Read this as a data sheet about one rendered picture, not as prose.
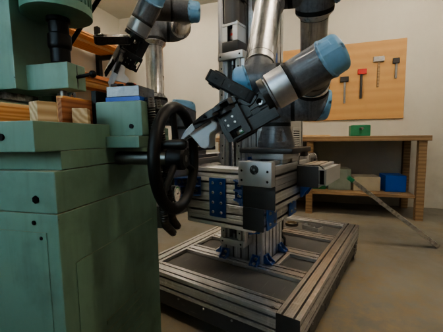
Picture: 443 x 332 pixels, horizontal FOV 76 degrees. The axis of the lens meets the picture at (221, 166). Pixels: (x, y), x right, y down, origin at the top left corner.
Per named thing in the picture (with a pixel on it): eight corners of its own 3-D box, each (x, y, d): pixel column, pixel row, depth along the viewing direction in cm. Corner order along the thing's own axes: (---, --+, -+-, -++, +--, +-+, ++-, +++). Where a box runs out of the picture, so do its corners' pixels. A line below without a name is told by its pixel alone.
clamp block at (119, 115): (142, 136, 72) (140, 99, 72) (95, 136, 76) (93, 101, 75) (166, 136, 87) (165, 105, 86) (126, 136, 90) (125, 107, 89)
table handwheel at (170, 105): (206, 126, 91) (198, 219, 84) (149, 128, 96) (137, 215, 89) (170, 78, 64) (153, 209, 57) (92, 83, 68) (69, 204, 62)
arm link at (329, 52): (349, 73, 57) (356, 62, 49) (299, 102, 60) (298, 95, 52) (330, 39, 58) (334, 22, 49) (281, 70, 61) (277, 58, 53)
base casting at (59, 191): (55, 215, 58) (52, 170, 57) (-135, 203, 72) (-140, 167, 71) (156, 181, 101) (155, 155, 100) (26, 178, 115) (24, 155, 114)
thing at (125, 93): (139, 100, 73) (138, 78, 73) (102, 102, 76) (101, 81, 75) (161, 105, 86) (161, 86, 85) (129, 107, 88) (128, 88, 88)
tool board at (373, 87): (403, 118, 329) (408, 36, 320) (236, 122, 394) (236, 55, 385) (403, 118, 333) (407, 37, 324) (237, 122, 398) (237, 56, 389)
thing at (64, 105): (62, 124, 69) (60, 97, 68) (59, 124, 69) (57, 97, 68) (120, 126, 92) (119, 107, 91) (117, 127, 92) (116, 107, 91)
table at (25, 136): (76, 153, 51) (74, 118, 50) (-51, 152, 58) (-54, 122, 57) (192, 143, 109) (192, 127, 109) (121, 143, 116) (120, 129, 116)
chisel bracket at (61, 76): (68, 93, 76) (66, 60, 75) (26, 96, 80) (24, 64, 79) (88, 97, 83) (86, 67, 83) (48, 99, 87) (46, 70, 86)
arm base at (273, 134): (267, 146, 128) (267, 124, 127) (300, 146, 120) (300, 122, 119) (251, 147, 116) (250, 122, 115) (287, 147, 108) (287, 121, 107)
